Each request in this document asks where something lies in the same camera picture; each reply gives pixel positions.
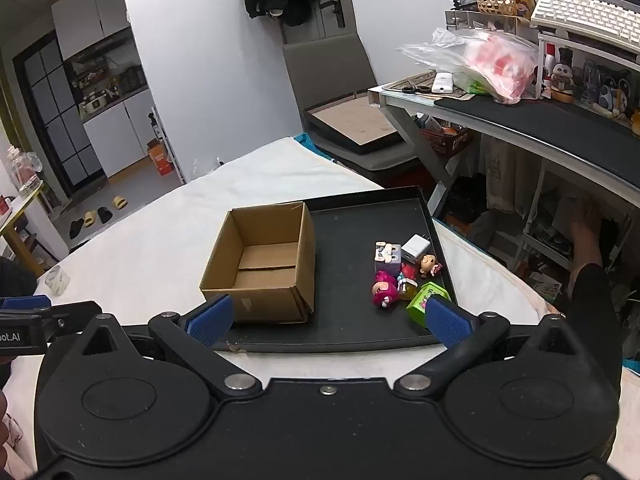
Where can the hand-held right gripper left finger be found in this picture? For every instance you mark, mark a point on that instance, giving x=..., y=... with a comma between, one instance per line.
x=211, y=319

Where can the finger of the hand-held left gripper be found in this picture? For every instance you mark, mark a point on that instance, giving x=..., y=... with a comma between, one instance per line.
x=30, y=310

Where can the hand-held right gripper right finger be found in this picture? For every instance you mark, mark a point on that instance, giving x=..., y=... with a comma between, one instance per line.
x=446, y=322

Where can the green hexagonal box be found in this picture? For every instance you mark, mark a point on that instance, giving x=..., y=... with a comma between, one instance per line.
x=418, y=305

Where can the red figure with yellow mug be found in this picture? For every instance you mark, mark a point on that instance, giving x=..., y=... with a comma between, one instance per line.
x=407, y=288

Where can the small brown-haired doll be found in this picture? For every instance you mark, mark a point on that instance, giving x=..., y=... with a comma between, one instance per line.
x=429, y=264

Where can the brown cardboard box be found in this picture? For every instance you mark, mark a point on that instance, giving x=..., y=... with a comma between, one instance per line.
x=272, y=300

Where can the pink bear toy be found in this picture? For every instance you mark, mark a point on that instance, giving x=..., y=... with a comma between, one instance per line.
x=384, y=290

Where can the black tray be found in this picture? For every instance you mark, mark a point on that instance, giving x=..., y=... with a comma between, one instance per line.
x=345, y=240

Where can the white charger plug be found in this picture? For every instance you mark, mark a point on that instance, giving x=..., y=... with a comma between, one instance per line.
x=414, y=249

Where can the purple white cube toy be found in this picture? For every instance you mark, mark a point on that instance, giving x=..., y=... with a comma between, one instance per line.
x=388, y=258

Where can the black slipper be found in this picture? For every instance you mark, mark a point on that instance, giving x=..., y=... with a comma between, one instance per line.
x=77, y=229
x=105, y=215

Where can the yellow slipper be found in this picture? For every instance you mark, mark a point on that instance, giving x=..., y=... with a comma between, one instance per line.
x=90, y=219
x=120, y=202

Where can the glass jar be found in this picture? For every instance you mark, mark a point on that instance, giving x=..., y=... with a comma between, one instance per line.
x=22, y=170

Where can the person's leg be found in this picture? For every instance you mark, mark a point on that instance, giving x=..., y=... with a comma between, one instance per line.
x=592, y=300

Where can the orange box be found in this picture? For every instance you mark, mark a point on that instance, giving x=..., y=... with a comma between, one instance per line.
x=160, y=159

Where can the red crate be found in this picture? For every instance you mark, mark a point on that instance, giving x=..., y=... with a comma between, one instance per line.
x=447, y=142

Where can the black sliding glass door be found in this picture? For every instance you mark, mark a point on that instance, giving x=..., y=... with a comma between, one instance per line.
x=55, y=125

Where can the white floor cabinet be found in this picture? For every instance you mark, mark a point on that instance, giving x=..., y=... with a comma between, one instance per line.
x=120, y=135

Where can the grey desk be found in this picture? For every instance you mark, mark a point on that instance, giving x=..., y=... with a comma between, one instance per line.
x=500, y=132

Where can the blue cloth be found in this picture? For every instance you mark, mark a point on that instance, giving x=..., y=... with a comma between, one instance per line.
x=307, y=142

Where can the black desk mat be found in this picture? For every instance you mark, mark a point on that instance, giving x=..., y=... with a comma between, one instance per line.
x=530, y=110

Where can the black scissors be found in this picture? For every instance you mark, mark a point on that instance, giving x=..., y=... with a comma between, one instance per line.
x=415, y=89

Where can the white phone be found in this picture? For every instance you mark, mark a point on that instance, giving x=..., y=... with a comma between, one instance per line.
x=442, y=82

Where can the clear plastic bag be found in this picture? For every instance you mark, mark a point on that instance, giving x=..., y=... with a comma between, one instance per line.
x=495, y=62

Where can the panda figurine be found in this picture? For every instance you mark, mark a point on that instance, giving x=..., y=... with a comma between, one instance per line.
x=563, y=82

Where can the grey chair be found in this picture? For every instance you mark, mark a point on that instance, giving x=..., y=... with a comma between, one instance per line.
x=325, y=70

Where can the wicker basket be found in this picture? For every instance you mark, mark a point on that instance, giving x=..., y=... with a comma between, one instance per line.
x=495, y=1

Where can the yellow printed box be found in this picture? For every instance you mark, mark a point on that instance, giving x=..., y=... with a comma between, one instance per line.
x=520, y=2

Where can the white keyboard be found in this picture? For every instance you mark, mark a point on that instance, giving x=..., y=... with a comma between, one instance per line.
x=585, y=12

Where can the black frame with brown board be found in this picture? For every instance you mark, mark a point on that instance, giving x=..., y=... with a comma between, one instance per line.
x=360, y=122

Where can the white wall cabinet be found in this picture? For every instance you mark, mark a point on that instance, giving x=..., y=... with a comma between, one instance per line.
x=85, y=15

